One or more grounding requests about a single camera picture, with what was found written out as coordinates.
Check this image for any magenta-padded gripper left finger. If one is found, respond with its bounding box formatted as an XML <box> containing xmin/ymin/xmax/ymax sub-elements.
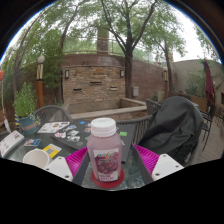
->
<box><xmin>43</xmin><ymin>146</ymin><xmax>91</xmax><ymax>186</ymax></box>

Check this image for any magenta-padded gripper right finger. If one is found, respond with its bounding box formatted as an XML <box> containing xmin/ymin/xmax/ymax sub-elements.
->
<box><xmin>131</xmin><ymin>143</ymin><xmax>184</xmax><ymax>186</ymax></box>

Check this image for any pink drink bottle white cap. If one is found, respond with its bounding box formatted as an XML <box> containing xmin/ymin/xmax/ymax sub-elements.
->
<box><xmin>86</xmin><ymin>117</ymin><xmax>124</xmax><ymax>183</ymax></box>

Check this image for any black laptop with stickers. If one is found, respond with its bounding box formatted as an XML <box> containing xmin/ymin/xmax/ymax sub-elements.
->
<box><xmin>50</xmin><ymin>119</ymin><xmax>137</xmax><ymax>164</ymax></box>

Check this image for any yellow card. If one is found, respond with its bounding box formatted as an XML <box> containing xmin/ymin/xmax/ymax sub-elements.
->
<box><xmin>42</xmin><ymin>143</ymin><xmax>63</xmax><ymax>159</ymax></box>

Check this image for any grey wicker chair with jacket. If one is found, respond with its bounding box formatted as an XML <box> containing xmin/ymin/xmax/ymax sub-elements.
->
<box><xmin>116</xmin><ymin>98</ymin><xmax>208</xmax><ymax>168</ymax></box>

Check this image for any white cup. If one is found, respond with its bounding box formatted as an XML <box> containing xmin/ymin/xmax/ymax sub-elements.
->
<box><xmin>22</xmin><ymin>148</ymin><xmax>53</xmax><ymax>170</ymax></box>

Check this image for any white sticker sheet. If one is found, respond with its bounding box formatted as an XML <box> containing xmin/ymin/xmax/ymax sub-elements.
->
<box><xmin>37</xmin><ymin>121</ymin><xmax>71</xmax><ymax>135</ymax></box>

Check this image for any flat round red coaster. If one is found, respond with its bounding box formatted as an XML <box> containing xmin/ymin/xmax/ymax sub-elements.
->
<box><xmin>90</xmin><ymin>168</ymin><xmax>125</xmax><ymax>190</ymax></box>

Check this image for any black jacket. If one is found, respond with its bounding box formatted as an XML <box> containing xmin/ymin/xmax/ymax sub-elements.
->
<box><xmin>138</xmin><ymin>95</ymin><xmax>204</xmax><ymax>164</ymax></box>

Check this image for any small blue card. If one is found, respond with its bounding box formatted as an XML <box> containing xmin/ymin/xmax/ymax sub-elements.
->
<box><xmin>23</xmin><ymin>138</ymin><xmax>42</xmax><ymax>148</ymax></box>

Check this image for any black metal chair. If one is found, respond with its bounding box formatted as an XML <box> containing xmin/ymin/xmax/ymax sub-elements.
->
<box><xmin>200</xmin><ymin>103</ymin><xmax>218</xmax><ymax>143</ymax></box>

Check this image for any green plant in blue pot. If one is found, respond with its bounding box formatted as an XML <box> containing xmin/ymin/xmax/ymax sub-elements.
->
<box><xmin>12</xmin><ymin>82</ymin><xmax>40</xmax><ymax>136</ymax></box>

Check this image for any tree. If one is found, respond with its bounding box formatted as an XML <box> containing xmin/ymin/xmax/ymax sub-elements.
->
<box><xmin>146</xmin><ymin>19</ymin><xmax>188</xmax><ymax>96</ymax></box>
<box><xmin>83</xmin><ymin>0</ymin><xmax>161</xmax><ymax>99</ymax></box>
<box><xmin>6</xmin><ymin>19</ymin><xmax>64</xmax><ymax>101</ymax></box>
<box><xmin>49</xmin><ymin>0</ymin><xmax>88</xmax><ymax>51</ymax></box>

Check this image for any closed maroon umbrella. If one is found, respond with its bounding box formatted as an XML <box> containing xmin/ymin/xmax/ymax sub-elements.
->
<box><xmin>203</xmin><ymin>59</ymin><xmax>216</xmax><ymax>106</ymax></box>

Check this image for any slim wooden lamp post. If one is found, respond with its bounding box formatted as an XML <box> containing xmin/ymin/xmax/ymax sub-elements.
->
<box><xmin>163</xmin><ymin>69</ymin><xmax>169</xmax><ymax>98</ymax></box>

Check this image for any wooden lamp post white globe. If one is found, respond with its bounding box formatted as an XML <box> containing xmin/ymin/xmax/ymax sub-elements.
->
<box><xmin>35</xmin><ymin>54</ymin><xmax>46</xmax><ymax>109</ymax></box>

